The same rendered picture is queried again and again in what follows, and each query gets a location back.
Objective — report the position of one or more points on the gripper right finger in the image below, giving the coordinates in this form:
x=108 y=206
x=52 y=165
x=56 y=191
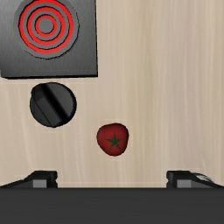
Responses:
x=180 y=178

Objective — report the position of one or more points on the stove plate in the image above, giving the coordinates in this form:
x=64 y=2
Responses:
x=81 y=43

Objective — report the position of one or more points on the red tomato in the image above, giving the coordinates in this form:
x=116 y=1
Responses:
x=113 y=139

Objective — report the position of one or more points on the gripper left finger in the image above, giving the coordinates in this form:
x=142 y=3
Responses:
x=43 y=178

